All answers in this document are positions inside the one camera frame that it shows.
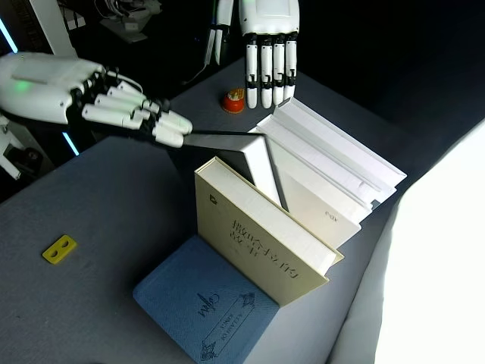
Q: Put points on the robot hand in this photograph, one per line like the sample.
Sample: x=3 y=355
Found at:
x=269 y=15
x=41 y=83

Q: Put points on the book with black spine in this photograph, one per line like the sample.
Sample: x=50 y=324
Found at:
x=261 y=167

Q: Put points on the blue light strip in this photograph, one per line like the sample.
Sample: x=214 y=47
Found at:
x=71 y=144

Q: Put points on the white and black machine base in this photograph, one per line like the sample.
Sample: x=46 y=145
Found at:
x=19 y=155

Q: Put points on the small orange jar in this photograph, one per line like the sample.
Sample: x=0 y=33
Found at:
x=233 y=101

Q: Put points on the grey table cloth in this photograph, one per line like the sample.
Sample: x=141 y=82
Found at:
x=94 y=208

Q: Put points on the yellow block with two holes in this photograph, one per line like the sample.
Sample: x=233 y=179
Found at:
x=59 y=249

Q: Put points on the white book with small print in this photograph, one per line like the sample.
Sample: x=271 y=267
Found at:
x=322 y=204

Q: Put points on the cream book with printed title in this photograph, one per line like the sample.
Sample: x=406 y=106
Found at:
x=242 y=231

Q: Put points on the blue notebook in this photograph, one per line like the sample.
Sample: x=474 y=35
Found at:
x=189 y=299

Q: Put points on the white post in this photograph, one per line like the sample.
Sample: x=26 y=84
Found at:
x=53 y=26

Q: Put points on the grey base plate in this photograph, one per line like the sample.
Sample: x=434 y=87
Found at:
x=127 y=32

